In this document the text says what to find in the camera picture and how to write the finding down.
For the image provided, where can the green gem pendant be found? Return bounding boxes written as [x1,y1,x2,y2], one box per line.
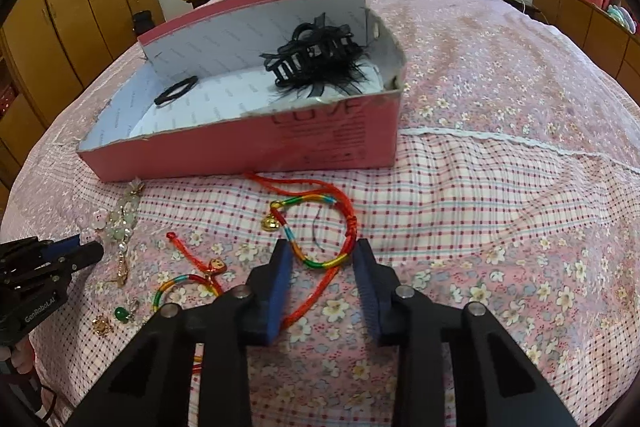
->
[114,299,141,323]

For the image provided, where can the wooden nightstand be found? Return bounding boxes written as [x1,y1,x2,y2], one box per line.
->
[500,0,544,26]

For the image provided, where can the black hair tie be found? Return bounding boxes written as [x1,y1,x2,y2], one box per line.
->
[154,76,199,106]

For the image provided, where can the small black hanging bag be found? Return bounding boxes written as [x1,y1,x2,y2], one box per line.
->
[132,10,154,36]

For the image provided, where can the pink floral bed cover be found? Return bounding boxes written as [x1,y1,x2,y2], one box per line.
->
[0,0,640,427]

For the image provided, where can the black feather hair accessory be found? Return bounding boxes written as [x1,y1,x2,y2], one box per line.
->
[272,13,384,102]

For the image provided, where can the pink flower beaded hair accessory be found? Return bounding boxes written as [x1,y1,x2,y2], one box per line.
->
[80,177,147,286]

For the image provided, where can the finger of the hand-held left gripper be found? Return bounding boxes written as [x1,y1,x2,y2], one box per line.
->
[60,240,105,273]
[42,234,83,259]

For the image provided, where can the teal and pink plush item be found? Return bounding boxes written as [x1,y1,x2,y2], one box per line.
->
[607,4,639,33]

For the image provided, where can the wooden wardrobe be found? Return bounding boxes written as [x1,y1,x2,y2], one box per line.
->
[0,0,167,208]

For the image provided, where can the wooden side cabinet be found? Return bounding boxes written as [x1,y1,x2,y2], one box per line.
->
[532,0,640,94]

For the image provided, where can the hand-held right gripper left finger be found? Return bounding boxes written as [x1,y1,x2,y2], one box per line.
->
[65,238,293,427]

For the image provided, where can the pink cardboard box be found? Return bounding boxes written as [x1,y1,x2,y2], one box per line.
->
[76,0,404,184]

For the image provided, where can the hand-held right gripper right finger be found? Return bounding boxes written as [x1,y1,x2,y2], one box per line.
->
[351,238,581,427]

